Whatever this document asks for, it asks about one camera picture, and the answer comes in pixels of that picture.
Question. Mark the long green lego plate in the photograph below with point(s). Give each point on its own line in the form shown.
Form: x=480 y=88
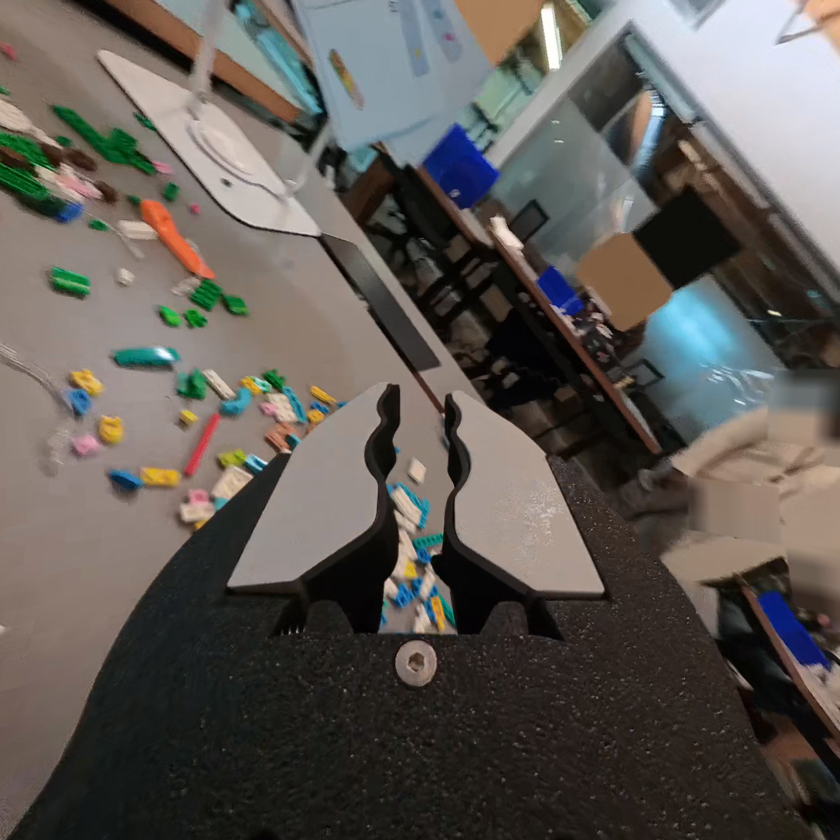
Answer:
x=105 y=141

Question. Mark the small black monitor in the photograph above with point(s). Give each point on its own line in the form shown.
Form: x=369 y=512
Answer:
x=528 y=220

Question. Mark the open light blue booklet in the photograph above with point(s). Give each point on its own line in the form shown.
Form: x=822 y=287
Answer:
x=394 y=65

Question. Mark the red lego rod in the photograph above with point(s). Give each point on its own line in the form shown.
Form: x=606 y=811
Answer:
x=202 y=445

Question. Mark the teal curved lego piece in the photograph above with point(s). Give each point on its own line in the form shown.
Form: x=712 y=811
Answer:
x=144 y=356

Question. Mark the pile of mixed lego pieces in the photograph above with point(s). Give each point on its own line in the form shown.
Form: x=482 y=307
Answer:
x=231 y=482

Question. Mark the white lamp base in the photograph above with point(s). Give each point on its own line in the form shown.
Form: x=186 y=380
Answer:
x=216 y=151

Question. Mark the large blue plastic bin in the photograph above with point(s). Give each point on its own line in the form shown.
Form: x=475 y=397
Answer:
x=459 y=167

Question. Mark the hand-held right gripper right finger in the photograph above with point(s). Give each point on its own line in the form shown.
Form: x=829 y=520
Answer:
x=525 y=525

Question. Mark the orange brick separator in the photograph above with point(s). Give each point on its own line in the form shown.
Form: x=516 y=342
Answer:
x=174 y=236

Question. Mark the wooden office table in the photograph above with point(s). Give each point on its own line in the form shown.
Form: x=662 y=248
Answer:
x=590 y=354
x=807 y=689

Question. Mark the clear curved lego piece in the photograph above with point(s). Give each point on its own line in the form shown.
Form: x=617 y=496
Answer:
x=33 y=371

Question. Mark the small white lego plate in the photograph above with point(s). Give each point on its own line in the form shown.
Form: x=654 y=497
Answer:
x=136 y=229

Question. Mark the black wall panel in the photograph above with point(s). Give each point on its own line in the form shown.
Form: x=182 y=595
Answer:
x=689 y=236

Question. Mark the green lego slope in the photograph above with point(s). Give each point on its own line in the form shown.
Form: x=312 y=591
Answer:
x=234 y=305

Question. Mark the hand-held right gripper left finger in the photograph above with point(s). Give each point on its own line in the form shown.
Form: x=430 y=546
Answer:
x=308 y=518

